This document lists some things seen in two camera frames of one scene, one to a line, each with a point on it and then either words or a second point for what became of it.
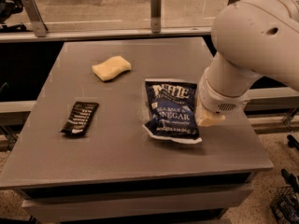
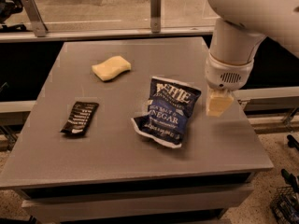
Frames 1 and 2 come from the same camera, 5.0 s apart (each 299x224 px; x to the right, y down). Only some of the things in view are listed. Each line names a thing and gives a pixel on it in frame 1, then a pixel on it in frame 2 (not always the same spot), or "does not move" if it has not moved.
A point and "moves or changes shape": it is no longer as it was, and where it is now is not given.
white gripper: x=215 y=101 to x=224 y=76
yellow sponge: x=111 y=67 does not move
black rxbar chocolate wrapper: x=79 y=118 does not move
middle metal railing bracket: x=155 y=11 does not move
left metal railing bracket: x=38 y=23 does not move
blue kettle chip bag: x=172 y=110 moves or changes shape
